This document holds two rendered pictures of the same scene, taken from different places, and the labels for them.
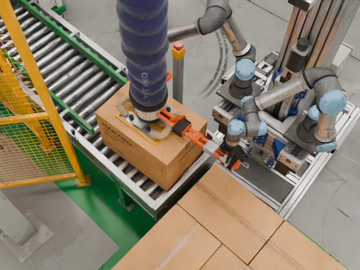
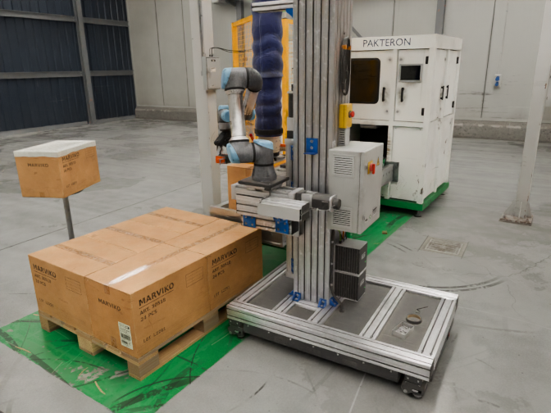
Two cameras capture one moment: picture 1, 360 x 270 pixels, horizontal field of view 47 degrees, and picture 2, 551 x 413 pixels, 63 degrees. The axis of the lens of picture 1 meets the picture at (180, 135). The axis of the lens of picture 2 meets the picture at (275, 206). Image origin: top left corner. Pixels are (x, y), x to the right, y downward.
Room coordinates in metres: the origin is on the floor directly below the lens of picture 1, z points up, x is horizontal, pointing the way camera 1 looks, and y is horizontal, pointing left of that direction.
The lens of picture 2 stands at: (1.01, -3.33, 1.67)
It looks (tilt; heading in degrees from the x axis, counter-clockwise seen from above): 17 degrees down; 82
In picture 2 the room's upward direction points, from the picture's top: 1 degrees counter-clockwise
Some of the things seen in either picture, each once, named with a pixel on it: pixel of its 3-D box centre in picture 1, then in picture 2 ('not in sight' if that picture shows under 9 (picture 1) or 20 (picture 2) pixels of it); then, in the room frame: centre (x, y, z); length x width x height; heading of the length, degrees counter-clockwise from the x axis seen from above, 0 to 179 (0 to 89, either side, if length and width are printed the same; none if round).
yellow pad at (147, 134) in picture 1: (140, 124); not in sight; (1.36, 0.25, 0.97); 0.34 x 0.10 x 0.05; 52
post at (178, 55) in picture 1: (177, 91); not in sight; (1.97, 0.02, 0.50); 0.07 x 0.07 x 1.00; 48
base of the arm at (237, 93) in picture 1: (241, 84); not in sight; (1.59, -0.38, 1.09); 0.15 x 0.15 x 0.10
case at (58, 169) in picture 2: not in sight; (60, 167); (-0.40, 0.91, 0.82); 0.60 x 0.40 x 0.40; 73
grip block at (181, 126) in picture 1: (181, 127); not in sight; (1.28, -0.01, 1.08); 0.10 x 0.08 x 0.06; 142
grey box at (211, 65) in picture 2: not in sight; (211, 73); (1.02, 1.09, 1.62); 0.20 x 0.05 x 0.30; 48
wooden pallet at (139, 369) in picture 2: not in sight; (158, 301); (0.55, -0.37, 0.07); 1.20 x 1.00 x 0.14; 48
